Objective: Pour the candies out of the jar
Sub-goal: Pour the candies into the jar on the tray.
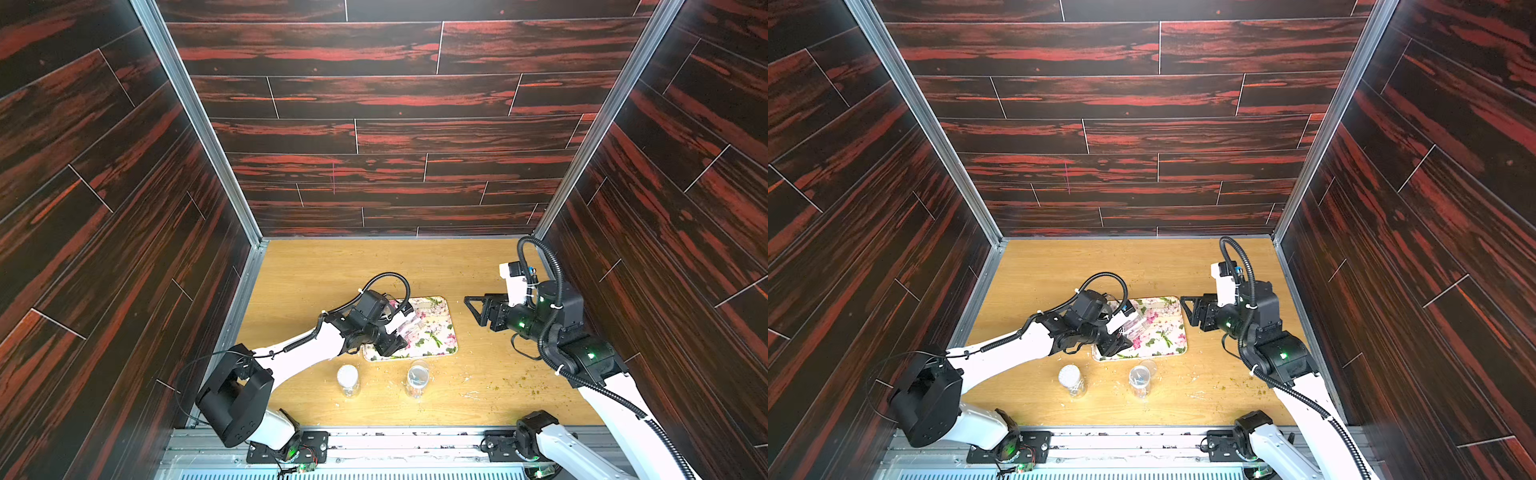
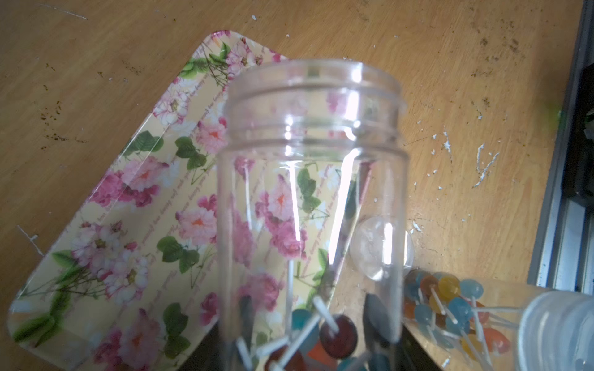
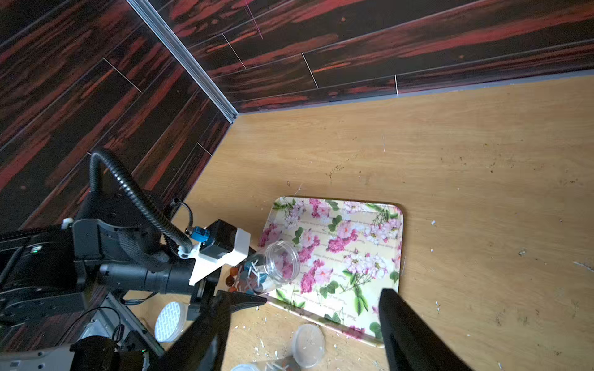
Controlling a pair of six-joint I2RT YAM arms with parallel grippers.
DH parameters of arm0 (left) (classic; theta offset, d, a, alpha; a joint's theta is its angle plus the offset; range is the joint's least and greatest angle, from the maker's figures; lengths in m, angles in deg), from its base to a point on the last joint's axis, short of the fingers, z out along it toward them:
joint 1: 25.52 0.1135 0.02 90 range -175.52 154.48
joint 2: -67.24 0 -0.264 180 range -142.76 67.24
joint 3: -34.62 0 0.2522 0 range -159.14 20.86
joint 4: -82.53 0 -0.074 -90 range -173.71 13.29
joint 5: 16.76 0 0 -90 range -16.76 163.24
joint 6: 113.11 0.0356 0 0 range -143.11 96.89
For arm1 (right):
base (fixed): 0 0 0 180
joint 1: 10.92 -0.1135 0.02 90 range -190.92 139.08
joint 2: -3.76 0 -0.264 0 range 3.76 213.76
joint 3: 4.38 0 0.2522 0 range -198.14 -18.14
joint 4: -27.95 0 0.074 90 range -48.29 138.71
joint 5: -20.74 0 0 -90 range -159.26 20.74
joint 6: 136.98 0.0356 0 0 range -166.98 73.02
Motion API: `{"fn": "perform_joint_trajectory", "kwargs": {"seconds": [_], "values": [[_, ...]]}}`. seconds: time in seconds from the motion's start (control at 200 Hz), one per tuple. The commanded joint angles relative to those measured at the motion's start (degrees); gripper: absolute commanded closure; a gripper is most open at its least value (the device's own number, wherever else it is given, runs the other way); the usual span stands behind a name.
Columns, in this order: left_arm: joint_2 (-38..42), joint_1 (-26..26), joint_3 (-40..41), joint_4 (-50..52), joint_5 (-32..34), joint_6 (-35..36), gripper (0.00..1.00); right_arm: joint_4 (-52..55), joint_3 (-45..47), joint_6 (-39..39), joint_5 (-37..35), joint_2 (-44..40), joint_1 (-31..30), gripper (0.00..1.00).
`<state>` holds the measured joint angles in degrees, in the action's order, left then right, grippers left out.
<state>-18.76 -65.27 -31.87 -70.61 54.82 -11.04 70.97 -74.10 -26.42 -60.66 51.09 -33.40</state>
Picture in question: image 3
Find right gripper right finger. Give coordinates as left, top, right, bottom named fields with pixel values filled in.
left=379, top=288, right=470, bottom=370

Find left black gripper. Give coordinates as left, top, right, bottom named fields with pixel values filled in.
left=187, top=273, right=268, bottom=320

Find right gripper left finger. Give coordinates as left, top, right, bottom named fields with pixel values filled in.
left=148, top=294, right=231, bottom=370

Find clear plastic candy jar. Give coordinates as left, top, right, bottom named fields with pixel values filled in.
left=230, top=241, right=301, bottom=295

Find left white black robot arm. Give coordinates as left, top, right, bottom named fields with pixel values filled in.
left=1, top=193, right=265, bottom=370

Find lollipops in held jar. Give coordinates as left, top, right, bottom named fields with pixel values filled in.
left=225, top=261, right=269, bottom=295

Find jar with white lid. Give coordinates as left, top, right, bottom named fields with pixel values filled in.
left=154, top=301, right=188, bottom=343

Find middle clear candy jar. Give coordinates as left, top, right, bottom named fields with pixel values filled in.
left=231, top=356, right=302, bottom=371

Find floral pattern tray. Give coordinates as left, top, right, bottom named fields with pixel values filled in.
left=259, top=196, right=405, bottom=347

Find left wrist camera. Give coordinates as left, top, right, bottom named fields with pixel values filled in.
left=177, top=220, right=251, bottom=286

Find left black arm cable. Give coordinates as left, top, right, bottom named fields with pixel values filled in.
left=87, top=147, right=193, bottom=272

